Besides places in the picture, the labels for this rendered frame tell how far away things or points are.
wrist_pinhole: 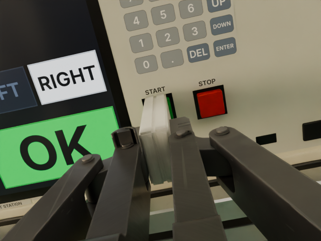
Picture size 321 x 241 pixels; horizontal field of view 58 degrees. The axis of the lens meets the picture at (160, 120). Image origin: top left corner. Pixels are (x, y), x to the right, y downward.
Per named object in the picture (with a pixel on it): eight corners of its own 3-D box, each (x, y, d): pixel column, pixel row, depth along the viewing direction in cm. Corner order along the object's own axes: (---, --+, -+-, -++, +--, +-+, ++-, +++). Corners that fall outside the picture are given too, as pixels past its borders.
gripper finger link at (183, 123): (171, 158, 13) (240, 144, 12) (168, 118, 17) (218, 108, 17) (178, 187, 13) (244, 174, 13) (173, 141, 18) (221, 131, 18)
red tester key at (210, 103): (225, 114, 21) (222, 90, 21) (201, 118, 21) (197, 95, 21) (222, 109, 22) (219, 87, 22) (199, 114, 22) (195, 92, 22)
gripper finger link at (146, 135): (165, 184, 15) (151, 187, 15) (163, 132, 21) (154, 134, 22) (153, 131, 14) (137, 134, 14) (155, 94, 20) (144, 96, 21)
